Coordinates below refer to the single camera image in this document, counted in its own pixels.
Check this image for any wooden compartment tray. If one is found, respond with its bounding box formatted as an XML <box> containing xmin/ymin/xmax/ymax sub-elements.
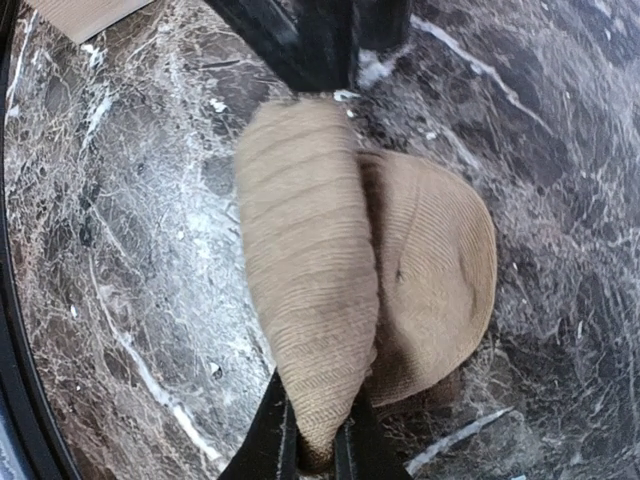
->
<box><xmin>26</xmin><ymin>0</ymin><xmax>152</xmax><ymax>44</ymax></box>

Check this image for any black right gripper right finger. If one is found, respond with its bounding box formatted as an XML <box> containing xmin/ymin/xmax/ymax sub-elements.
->
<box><xmin>334</xmin><ymin>394</ymin><xmax>411</xmax><ymax>480</ymax></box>

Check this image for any tan ribbed sock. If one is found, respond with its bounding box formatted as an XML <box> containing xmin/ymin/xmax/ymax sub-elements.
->
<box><xmin>234</xmin><ymin>99</ymin><xmax>497</xmax><ymax>472</ymax></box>

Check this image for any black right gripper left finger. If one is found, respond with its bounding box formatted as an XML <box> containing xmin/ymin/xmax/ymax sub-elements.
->
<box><xmin>218</xmin><ymin>372</ymin><xmax>298</xmax><ymax>480</ymax></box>

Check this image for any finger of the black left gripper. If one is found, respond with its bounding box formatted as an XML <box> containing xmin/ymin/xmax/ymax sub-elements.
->
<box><xmin>357</xmin><ymin>0</ymin><xmax>413</xmax><ymax>50</ymax></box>
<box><xmin>208</xmin><ymin>0</ymin><xmax>358</xmax><ymax>93</ymax></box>

